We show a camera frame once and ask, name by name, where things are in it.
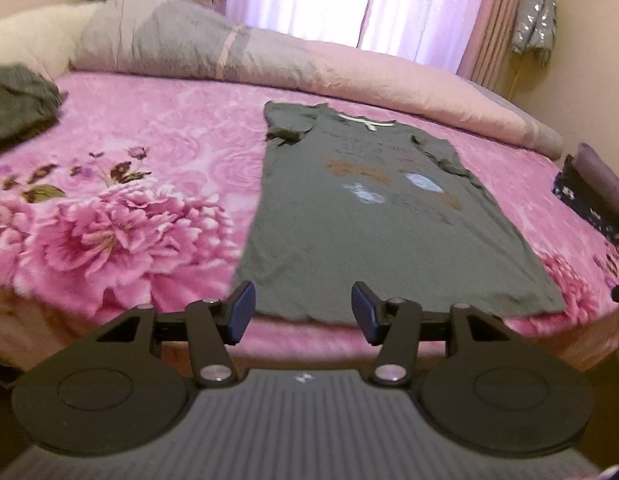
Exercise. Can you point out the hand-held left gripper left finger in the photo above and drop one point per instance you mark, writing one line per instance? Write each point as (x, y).
(242, 310)

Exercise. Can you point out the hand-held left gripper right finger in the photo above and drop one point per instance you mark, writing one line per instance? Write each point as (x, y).
(364, 310)

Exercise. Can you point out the grey printed t-shirt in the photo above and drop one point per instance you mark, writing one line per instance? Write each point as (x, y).
(364, 240)

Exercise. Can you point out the navy floral folded garment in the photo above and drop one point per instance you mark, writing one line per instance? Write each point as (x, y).
(579, 200)

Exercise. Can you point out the greyish purple folded garment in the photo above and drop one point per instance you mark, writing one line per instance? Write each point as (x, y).
(602, 180)

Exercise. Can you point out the pink floral blanket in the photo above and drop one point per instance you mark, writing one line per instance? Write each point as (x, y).
(164, 125)

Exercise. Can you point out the grey and cream striped duvet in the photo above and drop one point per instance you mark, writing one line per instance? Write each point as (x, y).
(239, 50)

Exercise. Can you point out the silver hanging jacket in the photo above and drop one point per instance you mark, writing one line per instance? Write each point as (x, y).
(534, 25)

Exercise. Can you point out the pink curtain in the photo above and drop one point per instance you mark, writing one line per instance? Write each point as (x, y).
(494, 20)

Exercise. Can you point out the crumpled grey garment pile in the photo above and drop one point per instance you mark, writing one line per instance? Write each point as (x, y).
(19, 105)

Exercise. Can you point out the white sheer curtain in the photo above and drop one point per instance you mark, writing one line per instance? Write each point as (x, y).
(314, 0)

